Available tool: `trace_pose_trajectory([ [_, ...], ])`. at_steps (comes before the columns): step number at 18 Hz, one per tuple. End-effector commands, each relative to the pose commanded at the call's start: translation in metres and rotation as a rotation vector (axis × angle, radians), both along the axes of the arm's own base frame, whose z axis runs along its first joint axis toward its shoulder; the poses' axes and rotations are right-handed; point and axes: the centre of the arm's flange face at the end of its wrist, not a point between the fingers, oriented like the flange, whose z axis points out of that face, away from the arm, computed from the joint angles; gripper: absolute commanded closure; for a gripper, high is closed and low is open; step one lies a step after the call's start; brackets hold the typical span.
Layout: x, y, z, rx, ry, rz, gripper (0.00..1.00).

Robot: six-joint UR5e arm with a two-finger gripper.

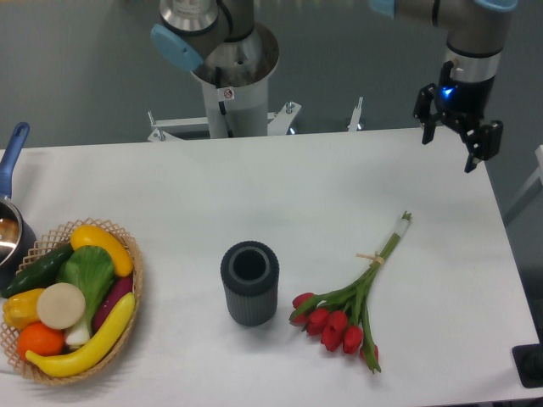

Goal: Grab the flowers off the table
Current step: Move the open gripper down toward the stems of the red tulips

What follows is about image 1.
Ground yellow banana squash lower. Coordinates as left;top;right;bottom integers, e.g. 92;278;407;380
25;293;136;378

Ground woven wicker basket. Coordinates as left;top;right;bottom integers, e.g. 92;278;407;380
1;219;143;385

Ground orange fruit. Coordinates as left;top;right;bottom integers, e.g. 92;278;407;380
17;322;64;361

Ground red tulip bouquet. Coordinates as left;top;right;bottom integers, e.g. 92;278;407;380
288;211;412;373

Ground blue handled saucepan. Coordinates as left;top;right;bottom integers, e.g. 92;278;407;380
1;122;36;289

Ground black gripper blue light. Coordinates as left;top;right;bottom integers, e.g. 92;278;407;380
413;60;504;173

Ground green bok choy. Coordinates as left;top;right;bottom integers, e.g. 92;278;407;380
56;246;115;349

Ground white frame right edge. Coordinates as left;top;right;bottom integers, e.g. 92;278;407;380
502;145;542;227

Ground purple eggplant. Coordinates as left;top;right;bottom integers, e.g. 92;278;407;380
92;276;133;332

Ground beige round disc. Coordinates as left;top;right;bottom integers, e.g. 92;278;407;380
36;282;86;330

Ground yellow squash upper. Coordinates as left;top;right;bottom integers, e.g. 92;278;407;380
70;225;134;277

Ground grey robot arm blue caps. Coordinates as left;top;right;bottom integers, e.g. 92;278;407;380
150;1;517;171

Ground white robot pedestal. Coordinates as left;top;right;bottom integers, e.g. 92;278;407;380
193;22;279;139

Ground black device table corner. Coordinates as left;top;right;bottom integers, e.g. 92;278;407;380
512;343;542;388

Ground green cucumber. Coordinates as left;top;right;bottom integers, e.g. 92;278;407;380
1;244;74;298

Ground dark grey ribbed vase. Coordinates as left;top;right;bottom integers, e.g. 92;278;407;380
220;241;280;326

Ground yellow bell pepper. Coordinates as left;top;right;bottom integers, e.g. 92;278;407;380
3;288;45;330

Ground white metal base frame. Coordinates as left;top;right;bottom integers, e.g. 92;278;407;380
147;96;364;142

